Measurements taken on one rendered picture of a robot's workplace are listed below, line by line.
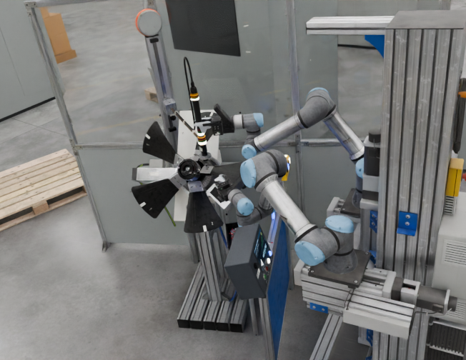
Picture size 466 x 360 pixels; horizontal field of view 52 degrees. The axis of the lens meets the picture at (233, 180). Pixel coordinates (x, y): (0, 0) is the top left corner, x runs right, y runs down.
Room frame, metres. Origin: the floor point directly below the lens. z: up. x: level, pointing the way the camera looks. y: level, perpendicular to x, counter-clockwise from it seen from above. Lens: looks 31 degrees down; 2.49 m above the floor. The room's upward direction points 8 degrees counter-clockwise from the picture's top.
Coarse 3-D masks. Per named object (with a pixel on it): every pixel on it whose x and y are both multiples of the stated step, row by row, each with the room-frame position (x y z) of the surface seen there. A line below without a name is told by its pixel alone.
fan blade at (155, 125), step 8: (152, 128) 2.55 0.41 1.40; (160, 128) 2.52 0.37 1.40; (152, 136) 2.54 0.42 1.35; (160, 136) 2.51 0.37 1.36; (144, 144) 2.57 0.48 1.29; (152, 144) 2.54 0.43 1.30; (160, 144) 2.50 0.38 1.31; (168, 144) 2.46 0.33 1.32; (144, 152) 2.57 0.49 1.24; (152, 152) 2.54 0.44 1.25; (160, 152) 2.51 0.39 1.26; (168, 152) 2.46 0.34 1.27; (168, 160) 2.48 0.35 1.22
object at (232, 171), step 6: (240, 162) 2.38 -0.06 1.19; (216, 168) 2.35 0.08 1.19; (222, 168) 2.34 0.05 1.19; (228, 168) 2.33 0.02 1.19; (234, 168) 2.33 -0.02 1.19; (216, 174) 2.28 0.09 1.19; (228, 174) 2.27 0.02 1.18; (234, 174) 2.26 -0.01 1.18; (240, 174) 2.26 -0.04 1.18; (234, 180) 2.22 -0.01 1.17; (246, 186) 2.18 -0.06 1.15
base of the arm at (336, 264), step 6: (348, 252) 1.56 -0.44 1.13; (354, 252) 1.59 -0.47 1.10; (330, 258) 1.58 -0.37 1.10; (336, 258) 1.56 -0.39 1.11; (342, 258) 1.55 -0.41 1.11; (348, 258) 1.56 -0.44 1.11; (354, 258) 1.57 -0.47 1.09; (324, 264) 1.59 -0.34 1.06; (330, 264) 1.57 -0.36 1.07; (336, 264) 1.55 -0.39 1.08; (342, 264) 1.54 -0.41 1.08; (348, 264) 1.55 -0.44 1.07; (354, 264) 1.56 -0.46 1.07; (330, 270) 1.56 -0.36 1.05; (336, 270) 1.54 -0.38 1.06; (342, 270) 1.54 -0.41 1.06; (348, 270) 1.54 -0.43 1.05
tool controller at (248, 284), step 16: (256, 224) 1.69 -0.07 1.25; (240, 240) 1.61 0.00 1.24; (256, 240) 1.59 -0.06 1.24; (240, 256) 1.50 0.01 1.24; (256, 256) 1.52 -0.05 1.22; (272, 256) 1.66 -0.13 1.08; (240, 272) 1.46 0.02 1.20; (256, 272) 1.46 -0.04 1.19; (240, 288) 1.46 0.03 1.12; (256, 288) 1.44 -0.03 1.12
